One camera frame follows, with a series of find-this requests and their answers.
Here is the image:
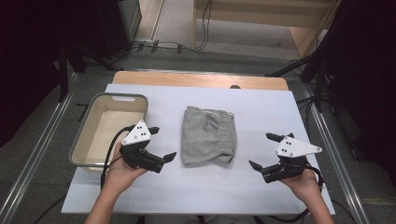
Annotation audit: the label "black metal stand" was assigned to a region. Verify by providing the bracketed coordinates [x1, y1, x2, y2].
[57, 41, 117, 104]

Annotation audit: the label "person's right hand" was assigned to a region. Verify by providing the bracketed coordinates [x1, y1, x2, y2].
[279, 169, 321, 203]

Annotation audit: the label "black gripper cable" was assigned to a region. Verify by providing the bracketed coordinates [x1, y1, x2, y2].
[99, 124, 136, 191]
[267, 162, 325, 224]

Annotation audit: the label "beige plastic basket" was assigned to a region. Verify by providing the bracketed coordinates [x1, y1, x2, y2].
[68, 91, 149, 172]

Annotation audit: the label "light wooden shelf unit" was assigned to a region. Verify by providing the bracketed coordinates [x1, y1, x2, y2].
[193, 0, 342, 59]

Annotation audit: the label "black tripod stand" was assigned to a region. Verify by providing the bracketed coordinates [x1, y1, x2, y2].
[264, 27, 335, 114]

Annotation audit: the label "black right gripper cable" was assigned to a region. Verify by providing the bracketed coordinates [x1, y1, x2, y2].
[267, 162, 325, 224]

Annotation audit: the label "gray shorts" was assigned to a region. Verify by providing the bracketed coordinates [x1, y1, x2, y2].
[180, 105, 238, 168]

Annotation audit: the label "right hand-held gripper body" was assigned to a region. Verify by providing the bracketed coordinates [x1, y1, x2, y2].
[262, 133, 323, 184]

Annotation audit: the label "dark curtain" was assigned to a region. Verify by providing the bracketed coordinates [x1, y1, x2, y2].
[0, 0, 132, 147]
[323, 0, 396, 180]

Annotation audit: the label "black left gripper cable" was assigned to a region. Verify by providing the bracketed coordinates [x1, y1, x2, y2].
[99, 124, 136, 191]

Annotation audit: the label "person's left hand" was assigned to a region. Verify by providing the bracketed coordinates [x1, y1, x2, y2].
[104, 141, 149, 196]

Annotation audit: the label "white table mat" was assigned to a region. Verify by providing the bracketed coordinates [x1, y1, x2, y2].
[61, 83, 336, 217]

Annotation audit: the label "white power strip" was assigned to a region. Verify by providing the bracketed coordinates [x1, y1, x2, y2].
[132, 37, 161, 53]

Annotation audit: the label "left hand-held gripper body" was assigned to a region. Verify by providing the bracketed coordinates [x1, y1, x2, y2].
[120, 119, 165, 175]

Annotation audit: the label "black hanging cables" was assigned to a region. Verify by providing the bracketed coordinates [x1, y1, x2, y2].
[162, 0, 214, 54]

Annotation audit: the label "thin black floor cable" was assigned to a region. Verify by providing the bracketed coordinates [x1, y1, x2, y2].
[32, 193, 68, 224]

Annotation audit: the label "aluminium floor rail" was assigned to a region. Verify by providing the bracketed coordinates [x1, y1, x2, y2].
[0, 72, 79, 224]
[302, 84, 372, 224]

